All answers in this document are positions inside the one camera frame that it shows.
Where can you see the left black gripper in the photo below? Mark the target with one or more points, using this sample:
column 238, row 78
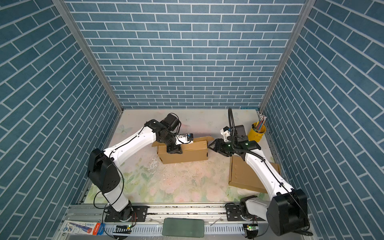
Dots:
column 176, row 149

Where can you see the green rectangular pad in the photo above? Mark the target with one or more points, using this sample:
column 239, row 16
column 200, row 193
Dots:
column 189, row 228

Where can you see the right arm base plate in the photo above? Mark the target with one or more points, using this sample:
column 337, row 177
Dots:
column 234, row 214

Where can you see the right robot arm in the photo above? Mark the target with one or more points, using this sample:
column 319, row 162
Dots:
column 287, row 209

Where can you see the aluminium front rail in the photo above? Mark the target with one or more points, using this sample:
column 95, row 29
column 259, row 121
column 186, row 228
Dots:
column 151, row 222

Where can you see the yellow pencil cup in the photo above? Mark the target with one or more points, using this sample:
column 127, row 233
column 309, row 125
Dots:
column 256, row 136

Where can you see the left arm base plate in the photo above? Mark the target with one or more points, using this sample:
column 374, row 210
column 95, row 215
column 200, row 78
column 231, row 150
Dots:
column 128, row 214

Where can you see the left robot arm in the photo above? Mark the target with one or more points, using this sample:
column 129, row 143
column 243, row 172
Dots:
column 103, row 166

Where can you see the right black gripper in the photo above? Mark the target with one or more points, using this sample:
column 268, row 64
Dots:
column 218, row 146

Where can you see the brown cardboard box sheet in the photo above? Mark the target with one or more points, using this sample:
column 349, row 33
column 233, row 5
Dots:
column 243, row 176

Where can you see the coloured pencils bundle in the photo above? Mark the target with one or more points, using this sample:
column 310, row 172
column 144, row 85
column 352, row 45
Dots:
column 258, row 126

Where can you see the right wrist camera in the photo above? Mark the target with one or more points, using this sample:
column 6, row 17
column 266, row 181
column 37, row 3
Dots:
column 238, row 131

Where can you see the white printed package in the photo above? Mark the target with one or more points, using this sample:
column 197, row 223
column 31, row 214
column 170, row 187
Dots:
column 82, row 228

